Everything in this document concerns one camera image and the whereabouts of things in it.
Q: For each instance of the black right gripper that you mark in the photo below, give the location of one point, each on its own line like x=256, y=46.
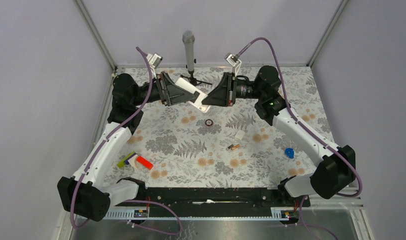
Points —
x=220, y=96

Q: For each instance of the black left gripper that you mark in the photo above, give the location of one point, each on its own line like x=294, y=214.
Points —
x=174, y=94

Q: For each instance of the white red remote control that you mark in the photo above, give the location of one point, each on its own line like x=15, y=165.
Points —
x=197, y=95

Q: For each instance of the white battery cover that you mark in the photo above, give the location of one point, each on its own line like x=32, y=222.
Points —
x=240, y=134

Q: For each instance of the copper AA battery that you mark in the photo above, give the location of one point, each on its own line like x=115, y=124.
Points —
x=235, y=147

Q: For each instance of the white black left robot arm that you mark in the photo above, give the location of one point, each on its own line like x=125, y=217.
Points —
x=84, y=194

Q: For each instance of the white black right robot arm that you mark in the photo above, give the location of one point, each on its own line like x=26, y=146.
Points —
x=335, y=165

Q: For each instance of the black tripod mic stand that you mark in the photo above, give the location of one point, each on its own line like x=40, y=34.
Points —
x=191, y=77

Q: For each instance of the small round tape roll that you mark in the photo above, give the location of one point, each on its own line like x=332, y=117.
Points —
x=208, y=122

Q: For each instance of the floral table mat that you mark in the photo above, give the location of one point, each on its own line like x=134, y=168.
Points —
x=187, y=153

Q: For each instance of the grey microphone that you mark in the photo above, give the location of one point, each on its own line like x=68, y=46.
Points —
x=188, y=40

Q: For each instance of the red block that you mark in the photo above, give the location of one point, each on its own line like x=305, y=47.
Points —
x=141, y=160

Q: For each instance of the white block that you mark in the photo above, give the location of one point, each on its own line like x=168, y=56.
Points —
x=132, y=160

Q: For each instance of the blue plastic piece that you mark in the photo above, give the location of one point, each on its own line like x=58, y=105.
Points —
x=289, y=152

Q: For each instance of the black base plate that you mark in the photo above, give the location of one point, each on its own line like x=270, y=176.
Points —
x=222, y=199

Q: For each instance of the slotted cable duct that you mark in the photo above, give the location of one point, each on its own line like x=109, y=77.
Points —
x=159, y=213

